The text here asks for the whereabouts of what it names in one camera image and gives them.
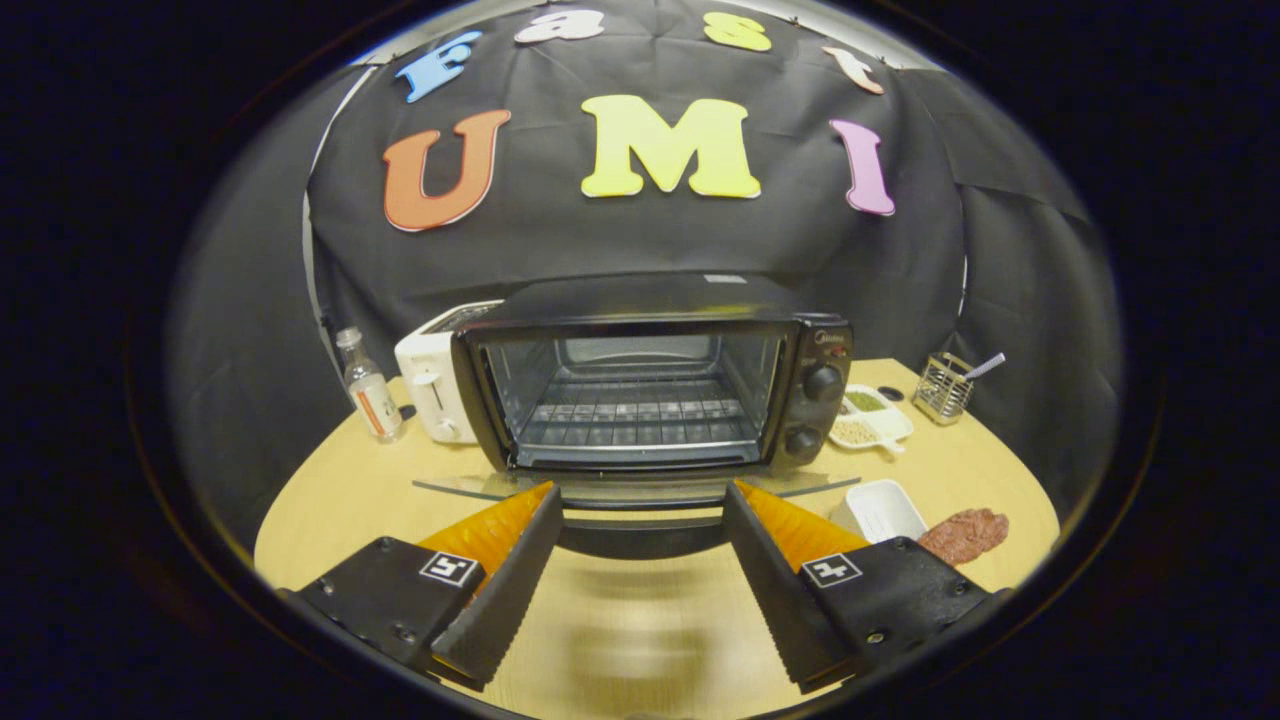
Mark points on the black toaster oven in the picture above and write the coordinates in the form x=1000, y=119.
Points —
x=650, y=300

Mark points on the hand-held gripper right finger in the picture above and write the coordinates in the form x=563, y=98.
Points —
x=785, y=605

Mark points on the clear plastic bottle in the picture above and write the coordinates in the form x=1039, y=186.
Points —
x=372, y=400

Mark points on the white divided bean plate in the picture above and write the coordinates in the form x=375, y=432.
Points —
x=882, y=425

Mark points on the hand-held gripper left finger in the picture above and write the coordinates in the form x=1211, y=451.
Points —
x=500, y=600

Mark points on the white bread toaster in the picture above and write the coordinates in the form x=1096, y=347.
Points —
x=425, y=390

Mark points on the white rectangular tray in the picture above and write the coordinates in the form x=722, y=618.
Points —
x=880, y=510

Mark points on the red meat slice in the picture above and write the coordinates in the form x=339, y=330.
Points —
x=965, y=535

